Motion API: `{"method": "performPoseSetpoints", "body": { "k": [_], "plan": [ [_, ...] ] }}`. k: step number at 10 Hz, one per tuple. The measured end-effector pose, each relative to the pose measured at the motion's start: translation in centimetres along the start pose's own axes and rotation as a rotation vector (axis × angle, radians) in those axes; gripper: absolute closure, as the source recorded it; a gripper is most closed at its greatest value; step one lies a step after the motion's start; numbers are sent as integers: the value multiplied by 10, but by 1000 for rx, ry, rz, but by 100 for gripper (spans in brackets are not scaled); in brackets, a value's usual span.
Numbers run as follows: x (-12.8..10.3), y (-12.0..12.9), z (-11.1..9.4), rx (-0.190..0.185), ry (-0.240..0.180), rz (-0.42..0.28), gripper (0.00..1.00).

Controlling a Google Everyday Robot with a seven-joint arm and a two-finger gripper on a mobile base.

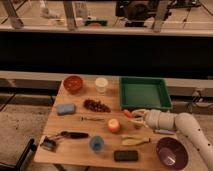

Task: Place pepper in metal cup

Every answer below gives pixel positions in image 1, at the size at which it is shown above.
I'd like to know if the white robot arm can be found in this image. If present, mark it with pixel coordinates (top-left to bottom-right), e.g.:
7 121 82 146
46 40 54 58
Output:
131 109 213 171

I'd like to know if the orange apple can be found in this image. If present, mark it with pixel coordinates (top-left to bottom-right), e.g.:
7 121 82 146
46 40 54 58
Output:
107 118 121 133

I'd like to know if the purple bowl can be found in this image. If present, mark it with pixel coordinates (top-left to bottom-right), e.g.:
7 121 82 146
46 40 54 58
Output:
156 137 188 170

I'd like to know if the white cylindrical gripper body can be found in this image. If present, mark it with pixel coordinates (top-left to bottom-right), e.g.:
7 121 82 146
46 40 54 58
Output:
145 110 176 130

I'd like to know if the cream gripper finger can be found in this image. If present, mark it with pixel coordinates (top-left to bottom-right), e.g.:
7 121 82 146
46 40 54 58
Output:
131 118 146 128
132 109 148 117

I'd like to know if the small grey marker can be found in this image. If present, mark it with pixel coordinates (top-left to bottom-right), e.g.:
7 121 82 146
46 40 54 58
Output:
154 130 175 135

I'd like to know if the yellow banana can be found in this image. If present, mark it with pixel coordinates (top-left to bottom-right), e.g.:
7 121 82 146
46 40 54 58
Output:
121 136 151 146

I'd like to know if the blue sponge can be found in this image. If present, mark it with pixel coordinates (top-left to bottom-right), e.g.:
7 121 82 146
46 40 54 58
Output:
56 104 76 116

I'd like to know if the black chair frame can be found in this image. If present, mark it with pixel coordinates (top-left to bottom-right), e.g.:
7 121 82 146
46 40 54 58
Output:
0 138 37 171

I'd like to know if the white cup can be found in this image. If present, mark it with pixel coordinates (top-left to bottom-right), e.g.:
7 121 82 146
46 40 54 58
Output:
95 77 108 94

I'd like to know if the orange red pepper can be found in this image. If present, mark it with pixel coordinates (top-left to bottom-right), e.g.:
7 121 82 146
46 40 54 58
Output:
123 109 134 119

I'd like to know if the bunch of dark grapes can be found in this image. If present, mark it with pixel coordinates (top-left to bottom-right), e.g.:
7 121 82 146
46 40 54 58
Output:
83 99 111 113

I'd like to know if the green plastic tray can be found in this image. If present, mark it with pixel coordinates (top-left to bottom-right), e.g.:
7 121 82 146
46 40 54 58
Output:
119 77 172 111

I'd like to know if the blue metal cup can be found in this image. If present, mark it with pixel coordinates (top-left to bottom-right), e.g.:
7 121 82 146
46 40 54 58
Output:
89 136 104 153

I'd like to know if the black rectangular block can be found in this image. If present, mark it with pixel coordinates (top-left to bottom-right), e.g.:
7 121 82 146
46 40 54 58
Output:
114 150 138 161

